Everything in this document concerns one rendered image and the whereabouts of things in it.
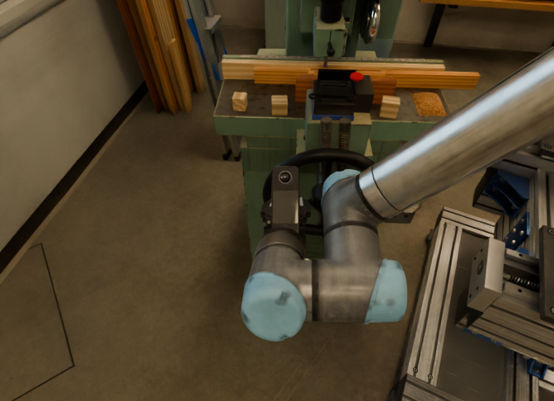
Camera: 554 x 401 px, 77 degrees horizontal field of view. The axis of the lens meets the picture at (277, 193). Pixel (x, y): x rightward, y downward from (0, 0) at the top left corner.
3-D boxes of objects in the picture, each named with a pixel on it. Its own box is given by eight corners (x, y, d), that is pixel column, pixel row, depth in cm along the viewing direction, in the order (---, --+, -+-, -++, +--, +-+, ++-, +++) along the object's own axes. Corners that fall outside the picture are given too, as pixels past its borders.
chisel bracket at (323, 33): (312, 63, 87) (316, 29, 81) (312, 38, 97) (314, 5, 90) (342, 63, 87) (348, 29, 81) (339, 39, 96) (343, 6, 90)
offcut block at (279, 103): (287, 106, 89) (287, 95, 87) (287, 115, 87) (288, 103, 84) (271, 106, 89) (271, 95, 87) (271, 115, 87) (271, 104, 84)
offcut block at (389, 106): (378, 116, 87) (382, 101, 83) (379, 109, 89) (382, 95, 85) (395, 119, 86) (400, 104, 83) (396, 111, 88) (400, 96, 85)
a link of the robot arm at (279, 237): (251, 242, 49) (309, 242, 48) (255, 228, 53) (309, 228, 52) (254, 288, 51) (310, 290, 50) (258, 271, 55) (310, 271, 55)
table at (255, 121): (208, 160, 85) (204, 140, 80) (226, 91, 105) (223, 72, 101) (461, 168, 83) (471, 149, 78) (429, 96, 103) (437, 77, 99)
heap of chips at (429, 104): (419, 115, 87) (421, 109, 85) (410, 93, 94) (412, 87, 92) (447, 116, 87) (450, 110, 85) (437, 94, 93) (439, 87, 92)
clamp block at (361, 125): (302, 153, 82) (305, 122, 75) (302, 119, 91) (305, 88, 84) (366, 156, 81) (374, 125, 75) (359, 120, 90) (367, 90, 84)
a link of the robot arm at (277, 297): (312, 348, 40) (238, 346, 41) (312, 290, 50) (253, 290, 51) (312, 290, 37) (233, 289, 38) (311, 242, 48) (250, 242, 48)
